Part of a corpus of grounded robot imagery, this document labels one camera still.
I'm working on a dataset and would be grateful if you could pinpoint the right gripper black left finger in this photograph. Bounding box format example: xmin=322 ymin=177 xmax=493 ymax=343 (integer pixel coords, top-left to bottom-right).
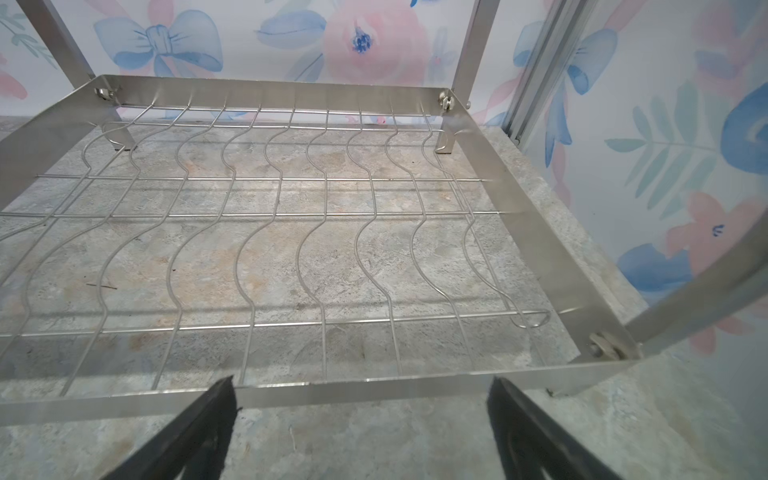
xmin=104 ymin=376 xmax=239 ymax=479

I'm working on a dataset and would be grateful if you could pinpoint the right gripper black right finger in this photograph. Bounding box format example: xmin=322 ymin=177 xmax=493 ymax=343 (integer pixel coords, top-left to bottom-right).
xmin=487 ymin=377 xmax=619 ymax=479

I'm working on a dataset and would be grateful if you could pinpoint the stainless steel dish rack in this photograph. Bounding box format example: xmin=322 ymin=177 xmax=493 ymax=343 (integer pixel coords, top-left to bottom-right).
xmin=1 ymin=1 xmax=767 ymax=394

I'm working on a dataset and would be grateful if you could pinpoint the aluminium corner post right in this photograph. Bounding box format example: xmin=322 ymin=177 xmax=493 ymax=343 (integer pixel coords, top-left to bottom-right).
xmin=502 ymin=0 xmax=599 ymax=146

